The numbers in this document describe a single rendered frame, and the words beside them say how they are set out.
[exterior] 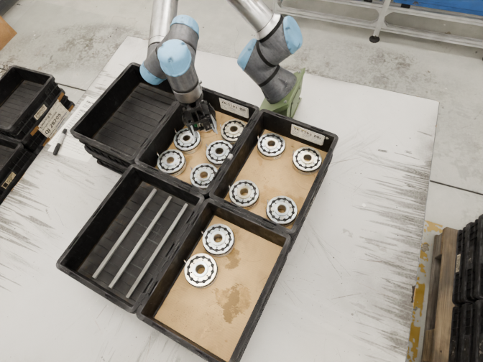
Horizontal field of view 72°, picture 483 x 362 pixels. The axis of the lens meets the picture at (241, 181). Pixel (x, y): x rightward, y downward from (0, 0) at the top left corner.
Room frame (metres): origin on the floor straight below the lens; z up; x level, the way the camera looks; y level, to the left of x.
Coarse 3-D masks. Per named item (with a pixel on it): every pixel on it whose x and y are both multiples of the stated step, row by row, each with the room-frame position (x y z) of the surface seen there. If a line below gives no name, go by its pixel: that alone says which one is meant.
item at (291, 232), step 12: (288, 120) 0.72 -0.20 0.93; (324, 132) 0.65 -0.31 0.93; (240, 144) 0.65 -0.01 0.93; (228, 168) 0.56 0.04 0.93; (324, 168) 0.51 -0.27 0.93; (216, 180) 0.52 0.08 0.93; (312, 192) 0.43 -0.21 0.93; (228, 204) 0.43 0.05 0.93; (252, 216) 0.38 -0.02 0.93; (300, 216) 0.36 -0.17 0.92
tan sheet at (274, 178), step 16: (256, 144) 0.71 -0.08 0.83; (288, 144) 0.68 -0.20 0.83; (304, 144) 0.67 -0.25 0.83; (256, 160) 0.64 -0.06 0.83; (272, 160) 0.63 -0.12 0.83; (288, 160) 0.62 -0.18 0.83; (240, 176) 0.58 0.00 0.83; (256, 176) 0.57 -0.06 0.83; (272, 176) 0.56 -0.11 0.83; (288, 176) 0.55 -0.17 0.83; (304, 176) 0.54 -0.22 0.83; (272, 192) 0.50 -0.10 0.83; (288, 192) 0.49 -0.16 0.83; (304, 192) 0.48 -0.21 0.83; (256, 208) 0.45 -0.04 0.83
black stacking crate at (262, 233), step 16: (208, 208) 0.44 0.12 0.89; (208, 224) 0.41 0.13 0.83; (240, 224) 0.39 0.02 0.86; (192, 240) 0.35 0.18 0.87; (272, 240) 0.32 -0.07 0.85; (176, 256) 0.29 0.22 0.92; (176, 272) 0.26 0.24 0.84; (160, 288) 0.21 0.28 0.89; (160, 304) 0.18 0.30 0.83; (256, 320) 0.09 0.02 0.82; (208, 352) 0.03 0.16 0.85; (240, 352) 0.02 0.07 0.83
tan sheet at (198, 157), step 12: (216, 120) 0.85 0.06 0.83; (228, 120) 0.84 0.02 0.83; (240, 120) 0.83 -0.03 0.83; (204, 132) 0.80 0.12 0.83; (204, 144) 0.74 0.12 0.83; (192, 156) 0.70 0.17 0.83; (204, 156) 0.69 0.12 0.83; (156, 168) 0.66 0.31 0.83; (192, 168) 0.64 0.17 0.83; (216, 168) 0.63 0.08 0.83
